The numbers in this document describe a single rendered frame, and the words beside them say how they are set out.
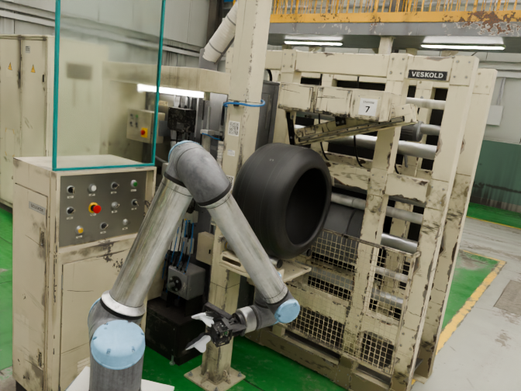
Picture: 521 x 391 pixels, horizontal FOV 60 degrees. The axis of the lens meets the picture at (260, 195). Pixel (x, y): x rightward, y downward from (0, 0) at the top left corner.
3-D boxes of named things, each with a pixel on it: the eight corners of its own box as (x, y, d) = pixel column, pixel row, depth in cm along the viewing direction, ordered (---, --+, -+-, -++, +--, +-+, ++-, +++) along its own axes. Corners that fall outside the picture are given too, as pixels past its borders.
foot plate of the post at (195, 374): (183, 376, 271) (184, 370, 270) (213, 358, 292) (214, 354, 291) (215, 397, 256) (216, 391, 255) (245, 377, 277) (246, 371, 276)
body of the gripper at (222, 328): (218, 332, 152) (248, 323, 159) (207, 315, 158) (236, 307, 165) (214, 348, 156) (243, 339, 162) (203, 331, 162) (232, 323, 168)
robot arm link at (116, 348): (89, 406, 126) (92, 352, 121) (87, 366, 141) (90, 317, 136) (144, 398, 132) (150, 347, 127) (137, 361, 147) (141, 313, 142)
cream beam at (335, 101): (276, 108, 251) (279, 81, 248) (300, 111, 271) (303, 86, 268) (378, 122, 216) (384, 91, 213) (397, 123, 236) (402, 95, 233)
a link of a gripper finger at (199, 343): (190, 358, 154) (212, 341, 156) (183, 346, 158) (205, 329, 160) (194, 362, 156) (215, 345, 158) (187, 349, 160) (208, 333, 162)
